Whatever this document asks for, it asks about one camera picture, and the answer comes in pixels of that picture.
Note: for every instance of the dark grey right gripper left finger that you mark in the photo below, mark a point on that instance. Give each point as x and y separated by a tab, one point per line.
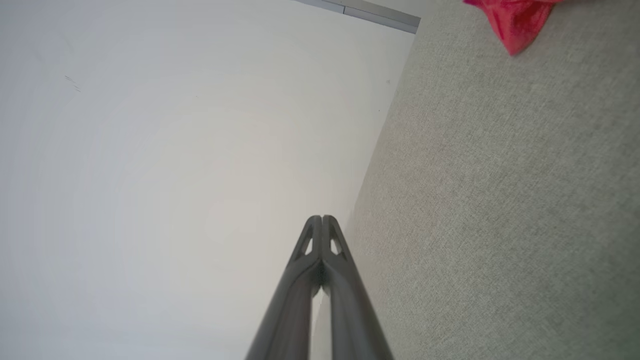
295	300

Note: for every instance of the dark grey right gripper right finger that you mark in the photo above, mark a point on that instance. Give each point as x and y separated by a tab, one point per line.
350	310

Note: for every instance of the red and white basketball jersey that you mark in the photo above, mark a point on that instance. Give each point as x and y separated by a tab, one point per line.
517	22

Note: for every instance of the grey door frame strip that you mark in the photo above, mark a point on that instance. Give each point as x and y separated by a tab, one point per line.
380	15

